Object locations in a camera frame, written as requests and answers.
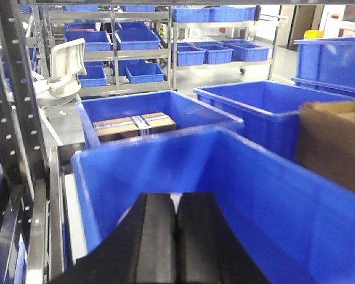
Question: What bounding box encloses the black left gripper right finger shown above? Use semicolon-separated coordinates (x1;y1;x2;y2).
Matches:
176;192;269;283

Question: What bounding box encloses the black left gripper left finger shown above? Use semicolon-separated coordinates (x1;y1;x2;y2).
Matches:
51;193;177;283

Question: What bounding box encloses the blue bin nearest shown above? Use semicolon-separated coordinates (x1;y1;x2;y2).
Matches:
71;127;355;283

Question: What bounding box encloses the blue bin with box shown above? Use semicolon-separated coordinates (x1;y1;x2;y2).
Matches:
76;91;245;149

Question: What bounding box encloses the blue bin right middle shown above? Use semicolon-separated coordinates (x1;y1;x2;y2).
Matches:
193;80;354;160

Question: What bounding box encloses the large blue bin far right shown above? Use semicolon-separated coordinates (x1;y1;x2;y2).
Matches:
292;37;355;97

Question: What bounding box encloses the taped cardboard package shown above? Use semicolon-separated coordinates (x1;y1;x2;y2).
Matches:
93;112;177;142

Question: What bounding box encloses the brown cardboard box right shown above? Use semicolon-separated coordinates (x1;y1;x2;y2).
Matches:
295;99;355;192

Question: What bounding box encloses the metal shelf cart left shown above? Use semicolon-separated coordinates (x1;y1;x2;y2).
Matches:
40;4;173;98

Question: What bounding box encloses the metal shelf cart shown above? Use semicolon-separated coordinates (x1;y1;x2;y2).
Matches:
40;4;173;98
170;5;283;89

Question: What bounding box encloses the metal shelf cart right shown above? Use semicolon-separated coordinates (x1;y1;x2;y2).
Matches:
170;5;283;89

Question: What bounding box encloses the perforated metal rack post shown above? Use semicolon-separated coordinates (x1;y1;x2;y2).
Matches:
0;1;48;189

